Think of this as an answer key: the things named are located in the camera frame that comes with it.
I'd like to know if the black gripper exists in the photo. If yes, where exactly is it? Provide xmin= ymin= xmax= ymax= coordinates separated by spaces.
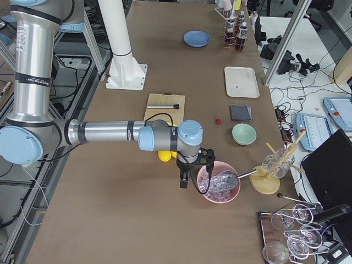
xmin=177 ymin=147 xmax=215 ymax=189

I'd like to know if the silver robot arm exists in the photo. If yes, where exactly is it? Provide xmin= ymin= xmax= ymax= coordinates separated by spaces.
xmin=1 ymin=1 xmax=215 ymax=188

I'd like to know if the blue plate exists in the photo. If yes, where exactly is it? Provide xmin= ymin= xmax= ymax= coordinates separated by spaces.
xmin=183 ymin=30 xmax=210 ymax=48

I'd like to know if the pink bowl with ice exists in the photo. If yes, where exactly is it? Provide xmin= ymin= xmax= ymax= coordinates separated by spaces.
xmin=203 ymin=161 xmax=240 ymax=204

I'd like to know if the metal ice scoop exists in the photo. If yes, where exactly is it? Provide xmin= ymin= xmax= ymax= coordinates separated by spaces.
xmin=209 ymin=169 xmax=257 ymax=192

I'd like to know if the wooden cutting board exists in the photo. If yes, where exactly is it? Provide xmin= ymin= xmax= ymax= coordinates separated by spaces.
xmin=144 ymin=93 xmax=185 ymax=125

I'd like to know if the green bowl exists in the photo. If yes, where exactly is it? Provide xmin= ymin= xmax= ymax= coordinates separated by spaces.
xmin=232 ymin=123 xmax=257 ymax=146

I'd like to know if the steel muddler black tip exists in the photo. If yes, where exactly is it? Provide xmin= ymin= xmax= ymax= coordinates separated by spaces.
xmin=146 ymin=104 xmax=180 ymax=109

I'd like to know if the wooden mug tree stand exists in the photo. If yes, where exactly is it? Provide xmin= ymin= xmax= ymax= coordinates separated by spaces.
xmin=249 ymin=130 xmax=306 ymax=195

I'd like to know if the grey folded cloth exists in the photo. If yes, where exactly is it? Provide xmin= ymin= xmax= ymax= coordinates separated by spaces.
xmin=229 ymin=104 xmax=252 ymax=122

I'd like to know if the glass mug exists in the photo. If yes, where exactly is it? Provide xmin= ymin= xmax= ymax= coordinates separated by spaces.
xmin=262 ymin=148 xmax=295 ymax=178

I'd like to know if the cream rectangular tray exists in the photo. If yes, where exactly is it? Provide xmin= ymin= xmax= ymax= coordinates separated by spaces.
xmin=224 ymin=67 xmax=260 ymax=98

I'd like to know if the white pillar base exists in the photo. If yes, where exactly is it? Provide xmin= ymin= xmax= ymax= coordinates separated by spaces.
xmin=98 ymin=0 xmax=147 ymax=91

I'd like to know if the blue teach pendant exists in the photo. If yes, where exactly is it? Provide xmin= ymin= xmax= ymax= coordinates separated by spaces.
xmin=323 ymin=97 xmax=352 ymax=132
xmin=295 ymin=113 xmax=333 ymax=151

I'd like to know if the black laptop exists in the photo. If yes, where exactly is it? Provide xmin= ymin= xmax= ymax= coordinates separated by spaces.
xmin=302 ymin=129 xmax=351 ymax=207

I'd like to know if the dark drink bottle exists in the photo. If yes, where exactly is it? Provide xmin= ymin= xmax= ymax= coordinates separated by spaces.
xmin=237 ymin=10 xmax=245 ymax=27
xmin=224 ymin=16 xmax=236 ymax=47
xmin=235 ymin=22 xmax=248 ymax=51

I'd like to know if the wire wine glass rack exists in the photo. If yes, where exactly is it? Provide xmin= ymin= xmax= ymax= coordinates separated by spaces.
xmin=257 ymin=202 xmax=335 ymax=264

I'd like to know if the black camera gripper device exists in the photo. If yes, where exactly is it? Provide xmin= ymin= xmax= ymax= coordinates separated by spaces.
xmin=260 ymin=35 xmax=321 ymax=76

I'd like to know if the copper wire bottle rack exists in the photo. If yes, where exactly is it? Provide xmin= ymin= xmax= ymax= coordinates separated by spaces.
xmin=223 ymin=19 xmax=248 ymax=51

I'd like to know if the aluminium frame post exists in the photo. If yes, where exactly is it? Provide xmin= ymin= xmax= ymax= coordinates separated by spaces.
xmin=263 ymin=0 xmax=311 ymax=86

